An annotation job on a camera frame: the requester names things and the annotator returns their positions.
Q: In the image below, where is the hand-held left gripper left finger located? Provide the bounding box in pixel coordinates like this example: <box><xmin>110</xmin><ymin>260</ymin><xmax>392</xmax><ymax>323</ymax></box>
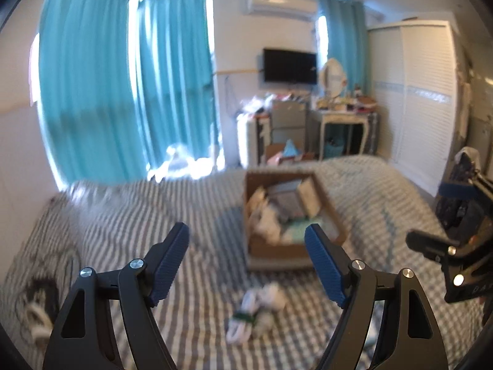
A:
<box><xmin>42</xmin><ymin>222</ymin><xmax>190</xmax><ymax>370</ymax></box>

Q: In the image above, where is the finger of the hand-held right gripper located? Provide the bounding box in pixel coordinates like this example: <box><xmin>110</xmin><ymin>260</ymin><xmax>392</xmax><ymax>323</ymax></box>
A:
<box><xmin>406</xmin><ymin>229</ymin><xmax>463</xmax><ymax>265</ymax></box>

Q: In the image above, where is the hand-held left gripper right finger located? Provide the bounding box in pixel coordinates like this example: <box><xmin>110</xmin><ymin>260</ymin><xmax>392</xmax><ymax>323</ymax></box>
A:
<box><xmin>304</xmin><ymin>223</ymin><xmax>450</xmax><ymax>370</ymax></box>

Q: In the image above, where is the light teal folded cloth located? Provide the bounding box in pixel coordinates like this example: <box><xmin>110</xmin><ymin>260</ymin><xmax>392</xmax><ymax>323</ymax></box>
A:
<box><xmin>280</xmin><ymin>219</ymin><xmax>340</xmax><ymax>244</ymax></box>

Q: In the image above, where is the grey striped bed blanket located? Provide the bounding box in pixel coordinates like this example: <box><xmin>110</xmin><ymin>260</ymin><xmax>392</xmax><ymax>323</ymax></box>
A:
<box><xmin>0</xmin><ymin>156</ymin><xmax>487</xmax><ymax>370</ymax></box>

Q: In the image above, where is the white cloth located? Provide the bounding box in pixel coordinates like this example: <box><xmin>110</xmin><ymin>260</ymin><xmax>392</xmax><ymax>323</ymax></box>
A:
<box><xmin>248</xmin><ymin>187</ymin><xmax>287</xmax><ymax>245</ymax></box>

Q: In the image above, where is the grey folded cloth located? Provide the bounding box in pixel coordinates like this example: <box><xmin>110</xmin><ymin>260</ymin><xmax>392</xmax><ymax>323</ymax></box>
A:
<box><xmin>267</xmin><ymin>179</ymin><xmax>309</xmax><ymax>224</ymax></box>

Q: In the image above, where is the teal basket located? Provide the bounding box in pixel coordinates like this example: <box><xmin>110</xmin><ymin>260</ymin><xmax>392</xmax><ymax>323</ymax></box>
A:
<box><xmin>324</xmin><ymin>138</ymin><xmax>348</xmax><ymax>161</ymax></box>

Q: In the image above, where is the cardboard box with teal bag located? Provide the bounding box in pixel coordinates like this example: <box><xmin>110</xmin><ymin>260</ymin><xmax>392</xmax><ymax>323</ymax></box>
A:
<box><xmin>263</xmin><ymin>141</ymin><xmax>316</xmax><ymax>166</ymax></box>

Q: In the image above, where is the white louvred wardrobe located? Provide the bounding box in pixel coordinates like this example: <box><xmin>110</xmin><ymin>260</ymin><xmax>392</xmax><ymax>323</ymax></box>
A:
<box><xmin>365</xmin><ymin>20</ymin><xmax>470</xmax><ymax>194</ymax></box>

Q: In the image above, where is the small white appliance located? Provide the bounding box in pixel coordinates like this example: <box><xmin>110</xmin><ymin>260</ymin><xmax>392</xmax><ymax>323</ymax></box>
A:
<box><xmin>236</xmin><ymin>113</ymin><xmax>267</xmax><ymax>169</ymax></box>

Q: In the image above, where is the white dressing table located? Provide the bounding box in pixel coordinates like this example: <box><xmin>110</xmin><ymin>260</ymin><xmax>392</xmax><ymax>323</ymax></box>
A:
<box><xmin>309</xmin><ymin>105</ymin><xmax>381</xmax><ymax>161</ymax></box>

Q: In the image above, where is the grey metal cabinet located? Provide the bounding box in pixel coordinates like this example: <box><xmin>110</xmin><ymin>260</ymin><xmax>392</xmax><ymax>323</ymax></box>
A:
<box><xmin>270</xmin><ymin>98</ymin><xmax>309</xmax><ymax>155</ymax></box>

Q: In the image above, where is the oval vanity mirror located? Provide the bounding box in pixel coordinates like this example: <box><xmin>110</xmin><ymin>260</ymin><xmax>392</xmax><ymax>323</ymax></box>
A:
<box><xmin>319</xmin><ymin>58</ymin><xmax>348</xmax><ymax>100</ymax></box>

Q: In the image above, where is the wide teal curtain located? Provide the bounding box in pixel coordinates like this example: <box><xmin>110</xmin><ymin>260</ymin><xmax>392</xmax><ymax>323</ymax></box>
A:
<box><xmin>38</xmin><ymin>0</ymin><xmax>144</xmax><ymax>186</ymax></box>

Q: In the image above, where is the narrow teal curtain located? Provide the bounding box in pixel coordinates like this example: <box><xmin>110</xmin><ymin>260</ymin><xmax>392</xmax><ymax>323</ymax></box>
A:
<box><xmin>316</xmin><ymin>0</ymin><xmax>369</xmax><ymax>99</ymax></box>

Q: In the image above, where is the white air conditioner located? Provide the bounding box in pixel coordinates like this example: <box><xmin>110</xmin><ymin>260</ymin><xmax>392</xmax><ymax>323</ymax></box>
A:
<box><xmin>242</xmin><ymin>0</ymin><xmax>319</xmax><ymax>22</ymax></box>

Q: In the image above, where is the black cable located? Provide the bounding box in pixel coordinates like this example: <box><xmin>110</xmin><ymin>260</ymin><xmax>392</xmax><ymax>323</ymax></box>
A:
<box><xmin>14</xmin><ymin>252</ymin><xmax>79</xmax><ymax>340</ymax></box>

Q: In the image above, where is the white charger cable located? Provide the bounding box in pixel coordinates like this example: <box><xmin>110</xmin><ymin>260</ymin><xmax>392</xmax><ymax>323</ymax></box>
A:
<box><xmin>24</xmin><ymin>300</ymin><xmax>55</xmax><ymax>351</ymax></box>

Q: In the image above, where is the black wall television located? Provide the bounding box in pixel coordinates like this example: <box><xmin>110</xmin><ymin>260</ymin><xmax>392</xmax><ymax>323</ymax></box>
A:
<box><xmin>263</xmin><ymin>48</ymin><xmax>319</xmax><ymax>85</ymax></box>

